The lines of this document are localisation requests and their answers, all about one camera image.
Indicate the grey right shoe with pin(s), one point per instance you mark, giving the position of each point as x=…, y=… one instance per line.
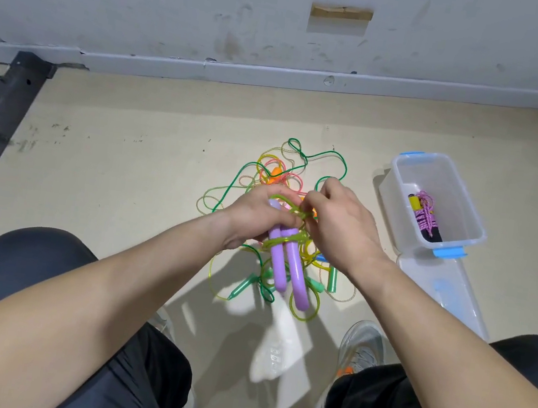
x=361, y=346

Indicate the person's left forearm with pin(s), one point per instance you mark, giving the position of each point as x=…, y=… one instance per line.
x=72, y=324

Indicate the person's right hand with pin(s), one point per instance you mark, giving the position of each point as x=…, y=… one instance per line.
x=347, y=230

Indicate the small wooden wall block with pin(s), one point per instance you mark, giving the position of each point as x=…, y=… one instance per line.
x=342, y=12

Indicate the grey left shoe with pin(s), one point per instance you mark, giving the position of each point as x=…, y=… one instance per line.
x=183, y=404

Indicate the clear storage box blue latches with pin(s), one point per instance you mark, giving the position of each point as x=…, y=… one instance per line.
x=464, y=204

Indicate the person's right forearm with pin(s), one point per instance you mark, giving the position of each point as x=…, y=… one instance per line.
x=464, y=379

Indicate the grey shoe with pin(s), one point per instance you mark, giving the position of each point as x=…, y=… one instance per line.
x=361, y=346
x=183, y=404

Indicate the clear plastic box lid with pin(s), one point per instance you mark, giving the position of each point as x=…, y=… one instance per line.
x=451, y=292

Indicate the person's left hand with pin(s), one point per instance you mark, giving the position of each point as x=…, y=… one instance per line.
x=252, y=217

